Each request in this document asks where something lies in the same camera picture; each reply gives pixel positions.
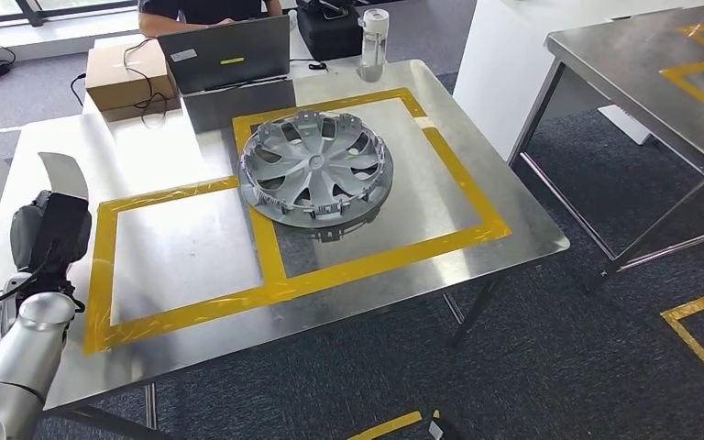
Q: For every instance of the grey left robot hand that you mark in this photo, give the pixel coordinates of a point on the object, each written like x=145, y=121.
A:
x=51, y=231

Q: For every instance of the white curved car part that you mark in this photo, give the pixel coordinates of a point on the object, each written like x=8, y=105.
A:
x=66, y=176

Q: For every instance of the steel workbench table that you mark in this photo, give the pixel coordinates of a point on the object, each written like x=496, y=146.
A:
x=182, y=255

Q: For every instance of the black robot body part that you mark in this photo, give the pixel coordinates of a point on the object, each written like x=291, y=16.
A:
x=443, y=428

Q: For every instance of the brown cardboard box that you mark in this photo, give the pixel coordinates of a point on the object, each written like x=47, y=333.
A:
x=115, y=76

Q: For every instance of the black laptop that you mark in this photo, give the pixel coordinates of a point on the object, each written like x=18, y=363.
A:
x=224, y=54

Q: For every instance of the person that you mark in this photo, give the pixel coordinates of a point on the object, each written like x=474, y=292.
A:
x=206, y=9

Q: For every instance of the grey wheel cover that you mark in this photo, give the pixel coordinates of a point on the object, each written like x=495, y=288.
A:
x=315, y=167

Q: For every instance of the black bag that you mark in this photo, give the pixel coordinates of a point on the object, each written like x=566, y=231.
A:
x=327, y=30

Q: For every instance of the clear water bottle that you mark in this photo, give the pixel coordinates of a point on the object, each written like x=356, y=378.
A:
x=373, y=51

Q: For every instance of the yellow floor tape square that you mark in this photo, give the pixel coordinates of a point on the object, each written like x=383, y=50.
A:
x=385, y=425

